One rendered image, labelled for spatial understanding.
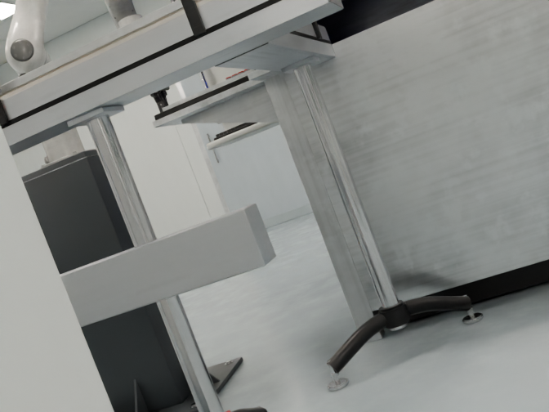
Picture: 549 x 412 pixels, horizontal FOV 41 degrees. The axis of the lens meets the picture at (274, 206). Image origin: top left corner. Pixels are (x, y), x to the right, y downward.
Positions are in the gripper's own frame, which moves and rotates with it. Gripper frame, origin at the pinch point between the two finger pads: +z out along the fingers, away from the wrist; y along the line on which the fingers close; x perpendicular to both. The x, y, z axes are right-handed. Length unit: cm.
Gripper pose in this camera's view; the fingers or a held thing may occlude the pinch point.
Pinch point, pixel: (163, 107)
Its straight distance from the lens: 247.6
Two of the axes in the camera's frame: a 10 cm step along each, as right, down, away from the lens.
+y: 2.8, -1.6, 9.5
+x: -8.9, 3.2, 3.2
